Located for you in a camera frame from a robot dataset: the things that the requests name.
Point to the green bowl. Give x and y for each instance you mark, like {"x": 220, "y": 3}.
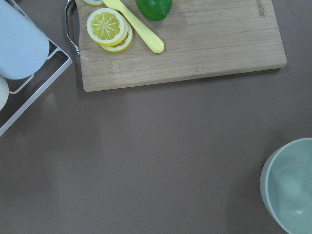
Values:
{"x": 286, "y": 186}

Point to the yellow plastic knife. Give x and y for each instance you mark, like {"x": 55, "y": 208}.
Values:
{"x": 146, "y": 34}

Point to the lemon slice bottom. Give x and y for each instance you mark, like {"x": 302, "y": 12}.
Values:
{"x": 122, "y": 45}

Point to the lemon slice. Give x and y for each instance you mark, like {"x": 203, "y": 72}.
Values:
{"x": 107, "y": 27}
{"x": 122, "y": 45}
{"x": 94, "y": 2}

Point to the bamboo cutting board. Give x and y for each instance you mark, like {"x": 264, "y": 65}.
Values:
{"x": 203, "y": 38}

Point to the lemon slice top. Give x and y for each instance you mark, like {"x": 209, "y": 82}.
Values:
{"x": 107, "y": 27}

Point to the green lime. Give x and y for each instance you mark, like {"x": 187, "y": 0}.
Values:
{"x": 154, "y": 9}

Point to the light blue cup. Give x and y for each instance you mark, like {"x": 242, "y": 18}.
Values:
{"x": 23, "y": 47}

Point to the cream white cup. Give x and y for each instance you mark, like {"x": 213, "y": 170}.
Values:
{"x": 4, "y": 92}

